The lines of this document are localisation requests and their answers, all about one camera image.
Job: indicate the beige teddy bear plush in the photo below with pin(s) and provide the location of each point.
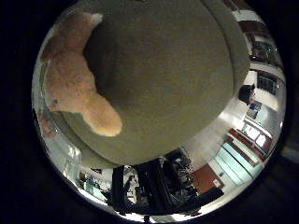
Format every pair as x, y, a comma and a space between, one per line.
71, 81

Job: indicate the clear plastic storage container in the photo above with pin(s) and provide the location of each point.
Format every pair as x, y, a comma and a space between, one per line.
67, 161

